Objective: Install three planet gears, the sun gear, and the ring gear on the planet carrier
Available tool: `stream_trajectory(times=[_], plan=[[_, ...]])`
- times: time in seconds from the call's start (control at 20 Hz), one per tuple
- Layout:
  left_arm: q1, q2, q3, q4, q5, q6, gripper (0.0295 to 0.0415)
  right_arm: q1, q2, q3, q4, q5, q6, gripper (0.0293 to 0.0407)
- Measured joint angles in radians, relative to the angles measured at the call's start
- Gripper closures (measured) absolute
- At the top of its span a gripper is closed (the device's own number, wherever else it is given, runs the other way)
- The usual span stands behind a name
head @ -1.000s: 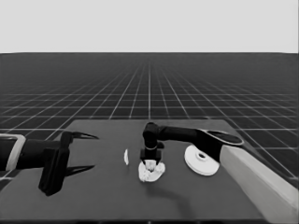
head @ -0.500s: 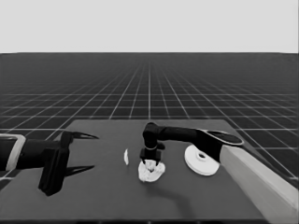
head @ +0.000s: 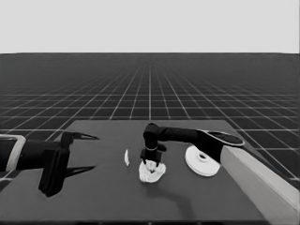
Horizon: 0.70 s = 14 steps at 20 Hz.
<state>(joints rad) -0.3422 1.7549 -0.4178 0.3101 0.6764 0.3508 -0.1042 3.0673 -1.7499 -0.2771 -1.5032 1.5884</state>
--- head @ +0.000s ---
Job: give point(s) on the small white T-shaped piece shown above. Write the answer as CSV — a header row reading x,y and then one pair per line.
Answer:
x,y
126,157

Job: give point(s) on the large thick white disc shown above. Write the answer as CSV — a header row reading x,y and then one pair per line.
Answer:
x,y
200,168

